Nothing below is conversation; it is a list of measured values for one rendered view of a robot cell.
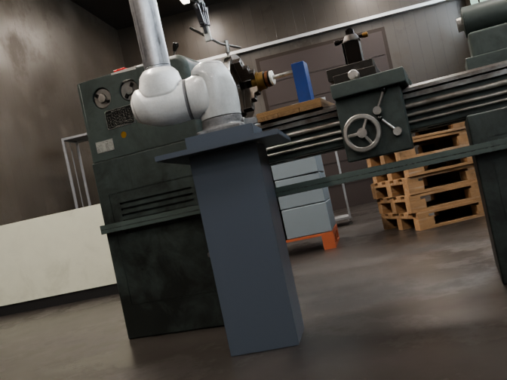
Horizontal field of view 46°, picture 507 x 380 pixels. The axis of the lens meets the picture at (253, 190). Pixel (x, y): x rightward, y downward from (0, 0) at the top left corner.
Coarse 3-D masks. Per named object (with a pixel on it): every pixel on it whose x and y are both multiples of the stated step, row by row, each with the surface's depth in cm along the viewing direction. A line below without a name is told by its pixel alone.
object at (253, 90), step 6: (246, 90) 286; (252, 90) 284; (258, 90) 284; (246, 96) 285; (252, 96) 283; (246, 102) 284; (252, 102) 285; (246, 108) 283; (252, 108) 283; (246, 114) 286
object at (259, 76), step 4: (256, 72) 284; (260, 72) 284; (264, 72) 283; (268, 72) 282; (256, 76) 283; (260, 76) 282; (264, 76) 282; (268, 76) 281; (252, 80) 285; (256, 80) 282; (260, 80) 282; (264, 80) 282; (268, 80) 282; (252, 84) 285; (256, 84) 284; (260, 84) 283; (264, 84) 283; (268, 84) 283; (260, 88) 285; (264, 88) 285
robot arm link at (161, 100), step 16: (128, 0) 225; (144, 0) 221; (144, 16) 221; (144, 32) 221; (160, 32) 223; (144, 48) 222; (160, 48) 222; (144, 64) 223; (160, 64) 221; (144, 80) 220; (160, 80) 219; (176, 80) 221; (144, 96) 219; (160, 96) 219; (176, 96) 218; (144, 112) 220; (160, 112) 219; (176, 112) 220
